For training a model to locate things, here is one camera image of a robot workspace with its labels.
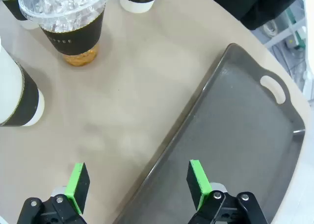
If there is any dark brown serving tray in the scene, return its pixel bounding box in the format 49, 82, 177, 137
112, 43, 306, 224

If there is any white paper cup black sleeve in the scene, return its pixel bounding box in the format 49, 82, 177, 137
0, 0, 41, 30
0, 35, 46, 127
119, 0, 161, 13

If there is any person in black cardigan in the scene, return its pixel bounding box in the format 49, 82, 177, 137
198, 0, 309, 31

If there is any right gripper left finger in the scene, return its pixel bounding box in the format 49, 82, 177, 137
16, 162, 91, 224

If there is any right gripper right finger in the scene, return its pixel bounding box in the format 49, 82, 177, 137
186, 159, 269, 224

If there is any white desk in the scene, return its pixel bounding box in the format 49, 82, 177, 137
282, 0, 314, 102

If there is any white cable bundle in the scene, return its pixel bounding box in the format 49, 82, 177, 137
262, 19, 279, 38

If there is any clear iced tea cup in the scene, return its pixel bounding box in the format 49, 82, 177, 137
18, 0, 114, 67

